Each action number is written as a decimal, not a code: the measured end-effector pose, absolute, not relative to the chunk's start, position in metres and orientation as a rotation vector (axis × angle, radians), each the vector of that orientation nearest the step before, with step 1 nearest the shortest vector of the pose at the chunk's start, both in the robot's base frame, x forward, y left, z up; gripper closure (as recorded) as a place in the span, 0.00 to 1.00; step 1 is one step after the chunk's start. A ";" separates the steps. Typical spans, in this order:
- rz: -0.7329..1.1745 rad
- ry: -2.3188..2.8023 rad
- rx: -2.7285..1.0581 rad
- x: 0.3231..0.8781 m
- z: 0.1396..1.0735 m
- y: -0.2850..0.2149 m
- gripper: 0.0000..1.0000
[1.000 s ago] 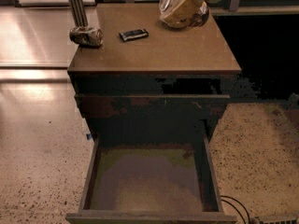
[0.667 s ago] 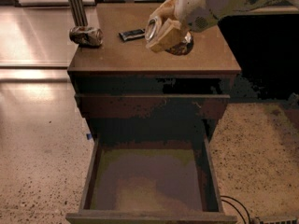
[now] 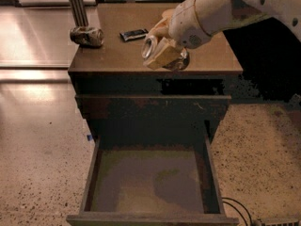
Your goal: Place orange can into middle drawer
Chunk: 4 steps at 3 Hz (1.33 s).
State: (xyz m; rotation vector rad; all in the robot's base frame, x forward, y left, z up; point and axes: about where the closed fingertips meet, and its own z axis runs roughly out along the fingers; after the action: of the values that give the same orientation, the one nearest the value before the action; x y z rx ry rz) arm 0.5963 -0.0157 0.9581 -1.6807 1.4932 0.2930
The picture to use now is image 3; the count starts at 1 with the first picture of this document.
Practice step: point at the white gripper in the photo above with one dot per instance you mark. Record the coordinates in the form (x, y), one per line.
(185, 24)

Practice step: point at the orange soda can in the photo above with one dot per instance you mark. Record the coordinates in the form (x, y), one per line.
(150, 47)

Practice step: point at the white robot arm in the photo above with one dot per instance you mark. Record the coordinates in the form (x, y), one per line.
(219, 15)

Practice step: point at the brown wooden drawer cabinet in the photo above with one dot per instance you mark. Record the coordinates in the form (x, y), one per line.
(125, 102)

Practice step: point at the black snack bar wrapper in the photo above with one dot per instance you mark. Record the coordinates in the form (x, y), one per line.
(134, 35)

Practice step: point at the blue tape piece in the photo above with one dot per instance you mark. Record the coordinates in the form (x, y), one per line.
(89, 137)

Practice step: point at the metal frame post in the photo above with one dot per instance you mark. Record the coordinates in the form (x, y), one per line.
(79, 12)

